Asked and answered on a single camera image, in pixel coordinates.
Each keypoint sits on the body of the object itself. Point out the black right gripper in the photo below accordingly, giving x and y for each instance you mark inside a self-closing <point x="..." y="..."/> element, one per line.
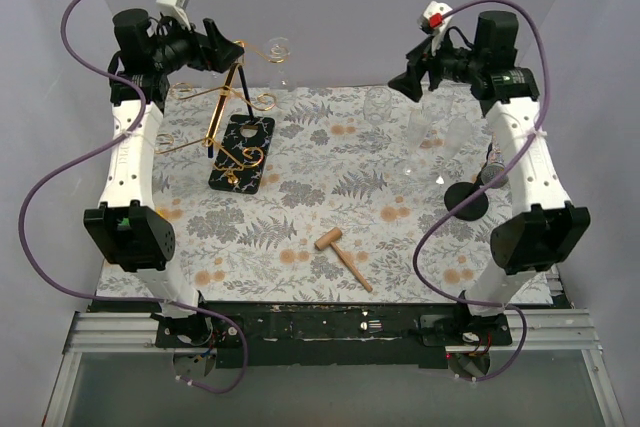
<point x="426" y="68"/>

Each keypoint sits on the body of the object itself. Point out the gold wire wine glass rack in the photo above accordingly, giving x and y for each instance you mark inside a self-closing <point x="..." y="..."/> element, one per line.
<point x="236" y="86"/>

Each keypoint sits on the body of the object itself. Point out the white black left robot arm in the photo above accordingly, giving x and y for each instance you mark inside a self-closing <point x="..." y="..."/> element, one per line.
<point x="138" y="94"/>

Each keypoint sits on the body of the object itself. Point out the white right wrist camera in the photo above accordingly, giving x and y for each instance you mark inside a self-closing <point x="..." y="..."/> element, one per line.
<point x="434" y="23"/>

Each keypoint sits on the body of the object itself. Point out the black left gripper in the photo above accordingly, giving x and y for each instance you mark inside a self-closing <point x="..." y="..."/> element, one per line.
<point x="204" y="48"/>

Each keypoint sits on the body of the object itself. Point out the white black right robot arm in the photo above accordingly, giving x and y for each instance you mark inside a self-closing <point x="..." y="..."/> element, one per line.
<point x="545" y="226"/>

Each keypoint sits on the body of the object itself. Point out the aluminium frame rail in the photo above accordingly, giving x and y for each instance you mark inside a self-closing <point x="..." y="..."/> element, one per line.
<point x="560" y="329"/>

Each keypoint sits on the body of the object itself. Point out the black marbled rack base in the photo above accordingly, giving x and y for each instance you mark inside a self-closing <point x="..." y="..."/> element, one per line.
<point x="240" y="161"/>

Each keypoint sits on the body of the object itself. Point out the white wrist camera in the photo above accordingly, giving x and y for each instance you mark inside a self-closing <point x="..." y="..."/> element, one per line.
<point x="434" y="23"/>
<point x="175" y="9"/>

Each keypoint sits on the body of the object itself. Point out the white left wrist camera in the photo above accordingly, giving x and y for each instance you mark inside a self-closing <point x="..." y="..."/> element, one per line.
<point x="175" y="9"/>

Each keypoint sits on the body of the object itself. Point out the wooden toy mallet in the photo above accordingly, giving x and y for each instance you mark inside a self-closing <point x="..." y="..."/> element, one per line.
<point x="329" y="240"/>

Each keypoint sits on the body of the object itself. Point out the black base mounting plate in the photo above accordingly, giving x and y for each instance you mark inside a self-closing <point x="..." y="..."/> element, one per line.
<point x="323" y="334"/>

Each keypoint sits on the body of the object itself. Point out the floral patterned table mat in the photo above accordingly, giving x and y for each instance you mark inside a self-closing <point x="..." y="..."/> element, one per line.
<point x="328" y="167"/>

